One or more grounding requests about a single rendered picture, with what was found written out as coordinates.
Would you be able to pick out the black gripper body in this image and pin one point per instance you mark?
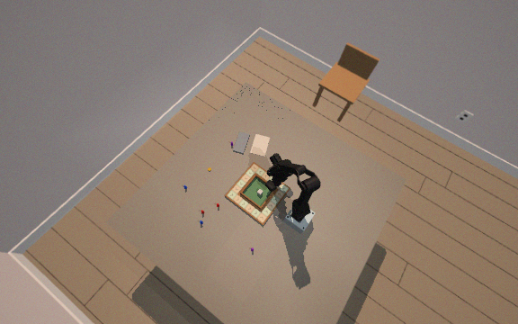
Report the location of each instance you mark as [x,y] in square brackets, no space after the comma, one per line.
[271,184]

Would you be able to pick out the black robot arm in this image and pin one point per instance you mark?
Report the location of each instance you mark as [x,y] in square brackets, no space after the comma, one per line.
[300,206]

